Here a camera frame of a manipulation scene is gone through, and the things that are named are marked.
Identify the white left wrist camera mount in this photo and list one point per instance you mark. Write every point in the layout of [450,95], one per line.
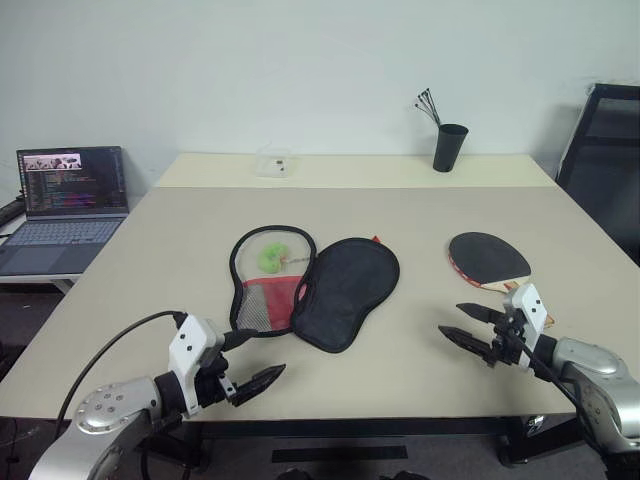
[187,345]

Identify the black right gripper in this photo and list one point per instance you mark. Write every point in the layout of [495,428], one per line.
[507,340]

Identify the black table frame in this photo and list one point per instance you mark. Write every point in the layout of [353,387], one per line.
[350,427]

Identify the green pompom zipper charm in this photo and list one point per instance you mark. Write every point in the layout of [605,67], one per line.
[270,256]

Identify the black and red paddle case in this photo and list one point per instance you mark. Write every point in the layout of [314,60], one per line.
[345,290]

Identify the black mesh office chair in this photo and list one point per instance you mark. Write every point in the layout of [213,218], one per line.
[605,165]

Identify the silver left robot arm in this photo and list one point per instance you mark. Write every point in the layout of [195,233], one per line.
[107,425]

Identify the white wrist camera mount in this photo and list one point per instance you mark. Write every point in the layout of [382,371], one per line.
[187,345]
[531,310]

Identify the black device beside laptop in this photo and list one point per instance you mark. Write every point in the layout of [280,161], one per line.
[9,212]

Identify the white side table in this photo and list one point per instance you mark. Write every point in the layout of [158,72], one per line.
[45,280]

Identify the black plastic cup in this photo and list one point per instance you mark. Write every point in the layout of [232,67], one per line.
[448,150]

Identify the black strip on floor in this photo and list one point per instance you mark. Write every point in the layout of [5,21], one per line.
[340,455]

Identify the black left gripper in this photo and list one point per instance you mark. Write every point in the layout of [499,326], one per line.
[212,385]

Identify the table tennis paddle black rubber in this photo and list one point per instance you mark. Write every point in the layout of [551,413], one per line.
[487,257]

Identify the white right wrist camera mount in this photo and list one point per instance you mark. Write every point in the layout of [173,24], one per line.
[531,310]

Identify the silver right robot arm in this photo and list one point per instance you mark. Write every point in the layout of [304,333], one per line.
[595,370]

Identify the grey open laptop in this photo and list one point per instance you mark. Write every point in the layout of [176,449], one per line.
[70,185]

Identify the clear plastic box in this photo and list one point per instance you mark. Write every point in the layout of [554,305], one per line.
[272,164]

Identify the dark rounded shape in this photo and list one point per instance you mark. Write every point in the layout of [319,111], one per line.
[397,475]
[294,475]

